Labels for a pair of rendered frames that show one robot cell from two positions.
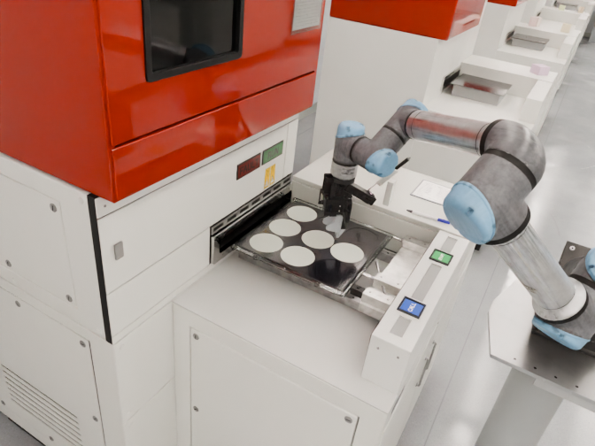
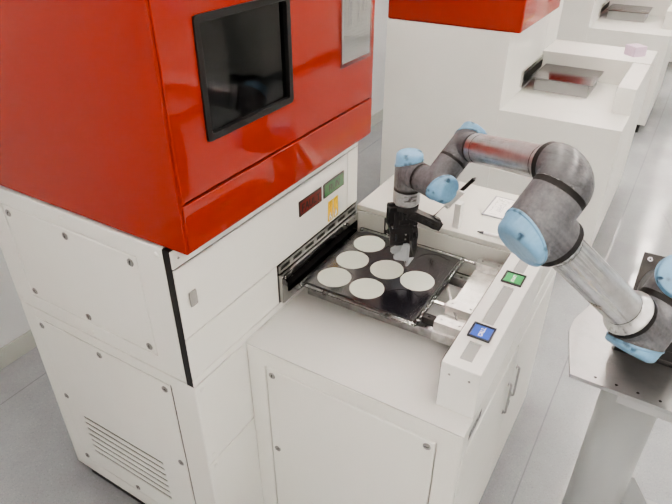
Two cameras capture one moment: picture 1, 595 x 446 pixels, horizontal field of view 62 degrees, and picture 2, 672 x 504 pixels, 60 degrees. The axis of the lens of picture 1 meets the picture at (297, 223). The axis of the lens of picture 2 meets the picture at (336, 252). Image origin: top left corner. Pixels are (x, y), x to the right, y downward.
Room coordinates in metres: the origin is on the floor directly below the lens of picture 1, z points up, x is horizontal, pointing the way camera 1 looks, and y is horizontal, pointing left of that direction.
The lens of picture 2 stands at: (-0.18, -0.04, 1.89)
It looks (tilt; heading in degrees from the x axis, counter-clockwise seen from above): 33 degrees down; 5
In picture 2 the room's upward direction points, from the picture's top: straight up
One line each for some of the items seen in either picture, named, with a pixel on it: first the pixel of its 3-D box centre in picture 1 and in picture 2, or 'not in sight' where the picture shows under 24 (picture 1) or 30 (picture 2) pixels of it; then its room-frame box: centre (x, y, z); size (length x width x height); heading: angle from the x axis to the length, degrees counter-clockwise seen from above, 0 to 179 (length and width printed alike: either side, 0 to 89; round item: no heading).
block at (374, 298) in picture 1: (377, 299); (450, 326); (1.03, -0.24, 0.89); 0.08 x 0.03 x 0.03; 64
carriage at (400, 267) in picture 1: (396, 278); (469, 303); (1.17, -0.31, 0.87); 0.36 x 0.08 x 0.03; 154
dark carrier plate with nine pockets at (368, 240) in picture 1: (314, 240); (384, 270); (1.27, -0.06, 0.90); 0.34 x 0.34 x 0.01; 64
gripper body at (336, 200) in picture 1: (337, 193); (402, 221); (1.28, -0.10, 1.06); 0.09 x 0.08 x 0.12; 106
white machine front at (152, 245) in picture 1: (218, 205); (283, 244); (1.20, 0.23, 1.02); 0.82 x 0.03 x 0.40; 154
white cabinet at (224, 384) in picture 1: (334, 352); (415, 385); (1.29, -0.19, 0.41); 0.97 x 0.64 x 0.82; 154
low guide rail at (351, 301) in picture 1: (311, 283); (382, 314); (1.13, -0.06, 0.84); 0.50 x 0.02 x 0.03; 64
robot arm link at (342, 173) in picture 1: (344, 169); (406, 196); (1.28, -0.11, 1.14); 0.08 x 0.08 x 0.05
